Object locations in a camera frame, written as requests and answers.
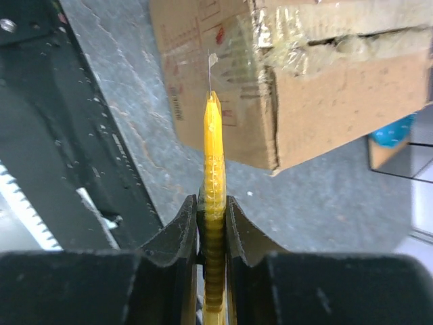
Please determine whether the brown cardboard express box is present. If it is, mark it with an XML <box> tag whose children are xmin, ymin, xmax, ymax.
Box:
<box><xmin>149</xmin><ymin>1</ymin><xmax>432</xmax><ymax>171</ymax></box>

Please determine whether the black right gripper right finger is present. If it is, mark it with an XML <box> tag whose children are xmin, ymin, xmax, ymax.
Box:
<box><xmin>225</xmin><ymin>196</ymin><xmax>432</xmax><ymax>324</ymax></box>

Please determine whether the yellow utility knife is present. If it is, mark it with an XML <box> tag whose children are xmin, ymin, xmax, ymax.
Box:
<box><xmin>198</xmin><ymin>49</ymin><xmax>228</xmax><ymax>325</ymax></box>

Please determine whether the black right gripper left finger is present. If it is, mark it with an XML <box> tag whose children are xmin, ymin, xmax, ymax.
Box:
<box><xmin>1</xmin><ymin>195</ymin><xmax>197</xmax><ymax>324</ymax></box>

